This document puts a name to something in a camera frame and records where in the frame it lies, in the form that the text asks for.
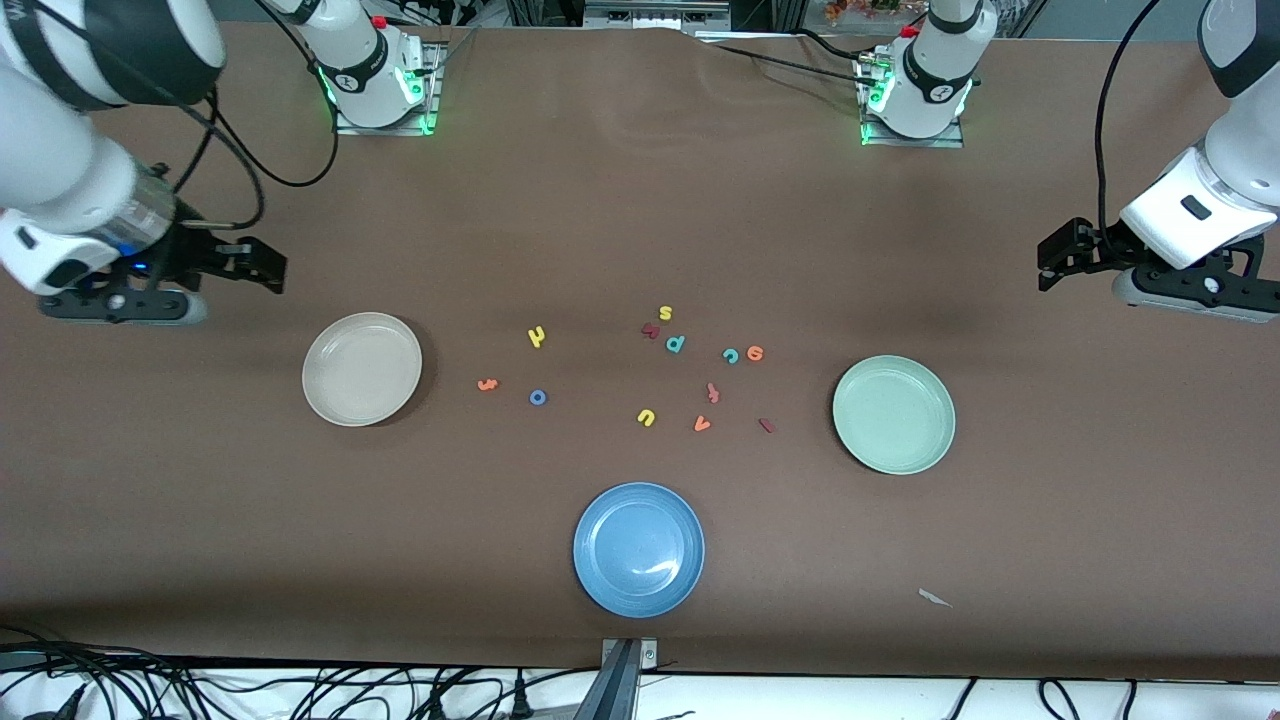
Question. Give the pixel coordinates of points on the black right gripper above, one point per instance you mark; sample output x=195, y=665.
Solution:
x=192, y=252

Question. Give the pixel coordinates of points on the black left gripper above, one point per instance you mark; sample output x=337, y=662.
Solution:
x=1105, y=243

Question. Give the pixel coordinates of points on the yellow foam letter h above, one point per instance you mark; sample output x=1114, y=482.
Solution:
x=537, y=338

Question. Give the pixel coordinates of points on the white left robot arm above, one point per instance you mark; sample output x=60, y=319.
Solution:
x=935, y=80

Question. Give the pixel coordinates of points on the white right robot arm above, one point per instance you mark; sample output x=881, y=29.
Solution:
x=60, y=170

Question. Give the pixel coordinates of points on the beige brown plate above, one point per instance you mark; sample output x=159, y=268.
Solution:
x=362, y=369

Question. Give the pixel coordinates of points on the light green plate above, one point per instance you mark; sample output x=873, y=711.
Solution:
x=894, y=414

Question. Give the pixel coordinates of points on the orange leafy decoration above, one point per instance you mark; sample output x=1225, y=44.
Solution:
x=860, y=10

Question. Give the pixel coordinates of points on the white paper scrap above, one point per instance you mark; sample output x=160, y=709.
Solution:
x=934, y=598

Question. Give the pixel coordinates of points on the brown paper table cover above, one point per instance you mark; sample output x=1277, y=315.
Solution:
x=640, y=200

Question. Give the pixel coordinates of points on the black power plug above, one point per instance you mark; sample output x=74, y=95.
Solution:
x=437, y=706
x=520, y=697

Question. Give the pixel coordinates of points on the silver aluminium profile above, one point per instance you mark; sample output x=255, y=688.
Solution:
x=650, y=15

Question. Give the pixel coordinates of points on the blue plate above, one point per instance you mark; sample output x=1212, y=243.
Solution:
x=639, y=549

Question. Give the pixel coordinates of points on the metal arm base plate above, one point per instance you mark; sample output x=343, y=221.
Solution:
x=950, y=142
x=345, y=127

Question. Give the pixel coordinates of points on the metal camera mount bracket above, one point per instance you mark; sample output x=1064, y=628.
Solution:
x=625, y=655

